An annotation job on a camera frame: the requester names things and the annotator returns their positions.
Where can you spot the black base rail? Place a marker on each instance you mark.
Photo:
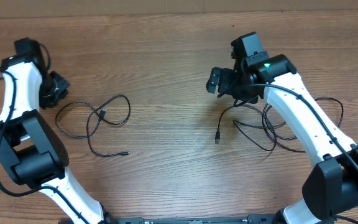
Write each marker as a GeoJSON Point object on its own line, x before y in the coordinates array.
{"type": "Point", "coordinates": [197, 220]}

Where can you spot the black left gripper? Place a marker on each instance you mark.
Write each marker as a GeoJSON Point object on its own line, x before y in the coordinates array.
{"type": "Point", "coordinates": [63, 84]}

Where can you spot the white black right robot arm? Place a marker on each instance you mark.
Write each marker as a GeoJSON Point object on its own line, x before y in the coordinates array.
{"type": "Point", "coordinates": [332, 186]}

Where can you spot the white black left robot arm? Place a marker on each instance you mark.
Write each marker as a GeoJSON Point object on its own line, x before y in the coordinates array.
{"type": "Point", "coordinates": [32, 157]}

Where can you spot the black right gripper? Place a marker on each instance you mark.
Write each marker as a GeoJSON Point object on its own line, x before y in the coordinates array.
{"type": "Point", "coordinates": [223, 88]}

